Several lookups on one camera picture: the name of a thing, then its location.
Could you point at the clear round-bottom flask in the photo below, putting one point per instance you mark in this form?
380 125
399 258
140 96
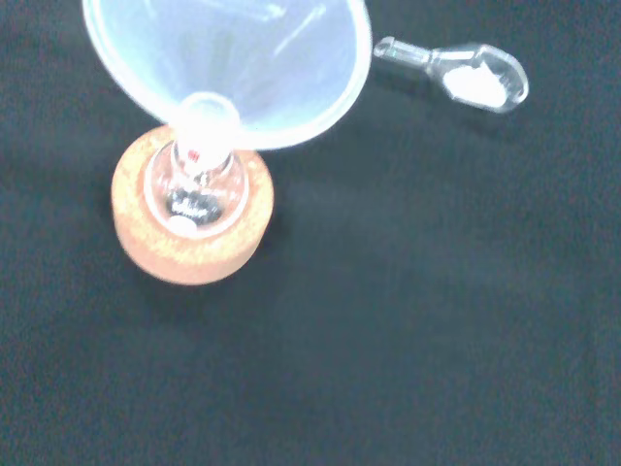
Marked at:
194 204

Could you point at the glass weighing funnel with powder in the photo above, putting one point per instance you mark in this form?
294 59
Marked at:
473 82

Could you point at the black cloth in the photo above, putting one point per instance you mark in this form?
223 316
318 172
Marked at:
388 315

